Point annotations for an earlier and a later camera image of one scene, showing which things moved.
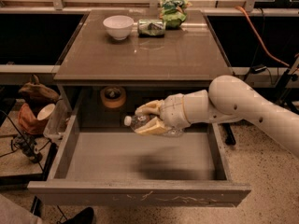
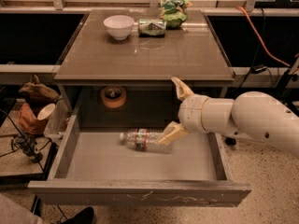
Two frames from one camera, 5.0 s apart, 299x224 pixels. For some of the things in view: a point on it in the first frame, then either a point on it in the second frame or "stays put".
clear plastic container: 58,119 stays put
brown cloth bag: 37,94 stays put
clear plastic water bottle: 136,121 → 144,139
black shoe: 85,217 stays put
